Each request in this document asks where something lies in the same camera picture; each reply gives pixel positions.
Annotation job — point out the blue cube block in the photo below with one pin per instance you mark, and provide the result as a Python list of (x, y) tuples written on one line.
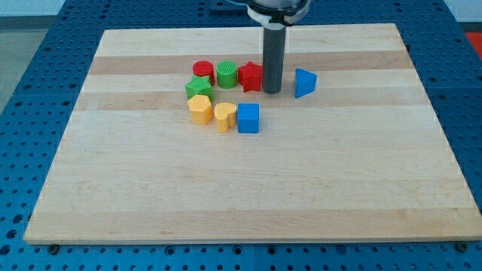
[(248, 116)]

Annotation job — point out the blue triangle block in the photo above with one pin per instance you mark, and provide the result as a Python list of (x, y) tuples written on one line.
[(304, 82)]

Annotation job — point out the red star block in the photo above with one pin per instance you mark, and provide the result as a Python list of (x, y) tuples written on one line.
[(250, 76)]

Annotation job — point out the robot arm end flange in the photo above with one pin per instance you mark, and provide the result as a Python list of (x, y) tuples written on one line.
[(277, 12)]

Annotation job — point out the wooden board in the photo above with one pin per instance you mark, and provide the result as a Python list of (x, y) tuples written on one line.
[(361, 159)]

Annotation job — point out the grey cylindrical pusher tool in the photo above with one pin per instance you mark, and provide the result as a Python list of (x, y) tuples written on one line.
[(273, 59)]

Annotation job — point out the green cylinder block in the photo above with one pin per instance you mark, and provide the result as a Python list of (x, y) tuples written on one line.
[(227, 74)]

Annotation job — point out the yellow hexagon block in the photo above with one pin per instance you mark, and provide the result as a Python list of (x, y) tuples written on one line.
[(200, 108)]

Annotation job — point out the yellow heart block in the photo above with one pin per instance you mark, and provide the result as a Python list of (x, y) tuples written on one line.
[(225, 116)]

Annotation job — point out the green star block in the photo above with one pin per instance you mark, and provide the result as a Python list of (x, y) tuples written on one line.
[(199, 86)]

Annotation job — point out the red cylinder block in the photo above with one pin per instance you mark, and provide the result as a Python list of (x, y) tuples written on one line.
[(204, 68)]

